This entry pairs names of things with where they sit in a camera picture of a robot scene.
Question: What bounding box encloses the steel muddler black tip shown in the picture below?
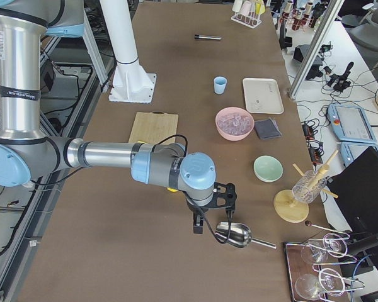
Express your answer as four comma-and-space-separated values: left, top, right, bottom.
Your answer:
194, 34, 222, 41

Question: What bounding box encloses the light blue plastic cup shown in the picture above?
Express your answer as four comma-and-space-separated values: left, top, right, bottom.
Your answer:
214, 76, 227, 94

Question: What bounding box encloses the clear textured glass cup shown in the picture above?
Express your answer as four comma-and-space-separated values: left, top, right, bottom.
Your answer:
292, 170, 326, 204

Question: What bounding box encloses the white upturned cup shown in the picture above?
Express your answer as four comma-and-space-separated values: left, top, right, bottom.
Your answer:
232, 0, 243, 13

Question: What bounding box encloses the wooden stand with round base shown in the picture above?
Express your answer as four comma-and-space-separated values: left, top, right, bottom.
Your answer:
273, 150, 338, 223

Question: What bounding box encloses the steel ice scoop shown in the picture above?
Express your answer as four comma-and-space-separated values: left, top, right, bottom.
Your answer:
215, 221, 277, 249

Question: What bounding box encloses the cream rabbit tray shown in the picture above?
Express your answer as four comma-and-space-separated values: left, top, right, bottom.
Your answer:
243, 77, 284, 115

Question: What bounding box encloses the white wire cup rack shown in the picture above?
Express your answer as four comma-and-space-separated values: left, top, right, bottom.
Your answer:
231, 12, 262, 29

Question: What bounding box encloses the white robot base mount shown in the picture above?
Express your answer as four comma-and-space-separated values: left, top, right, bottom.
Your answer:
100, 0, 157, 104

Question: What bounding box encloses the blue teach pendant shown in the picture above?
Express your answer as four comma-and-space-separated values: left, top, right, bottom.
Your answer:
340, 142, 378, 167
327, 104, 377, 143

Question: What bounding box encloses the pink bowl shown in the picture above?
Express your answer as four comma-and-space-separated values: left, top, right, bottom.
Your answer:
215, 107, 255, 142

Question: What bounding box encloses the pink cloth under grey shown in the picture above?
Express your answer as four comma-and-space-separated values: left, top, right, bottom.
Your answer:
269, 118, 282, 137

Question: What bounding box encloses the clear ice cubes pile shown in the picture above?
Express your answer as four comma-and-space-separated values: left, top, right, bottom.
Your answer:
217, 113, 252, 136

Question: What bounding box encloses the grey folded cloth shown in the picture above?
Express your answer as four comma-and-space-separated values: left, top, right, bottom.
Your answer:
255, 118, 278, 140

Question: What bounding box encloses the pink upturned cup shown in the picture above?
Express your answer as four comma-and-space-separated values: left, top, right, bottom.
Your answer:
239, 1, 253, 16

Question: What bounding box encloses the bamboo cutting board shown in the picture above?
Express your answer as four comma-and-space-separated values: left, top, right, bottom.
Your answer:
129, 112, 178, 144

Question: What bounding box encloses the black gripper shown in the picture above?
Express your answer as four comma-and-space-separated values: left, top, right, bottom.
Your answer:
185, 182, 236, 234

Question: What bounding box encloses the wine glass rack tray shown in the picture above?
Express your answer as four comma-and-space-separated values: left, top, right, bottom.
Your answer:
283, 242, 365, 301

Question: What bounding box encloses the green bowl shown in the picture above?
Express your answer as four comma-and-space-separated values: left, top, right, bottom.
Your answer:
253, 155, 284, 182

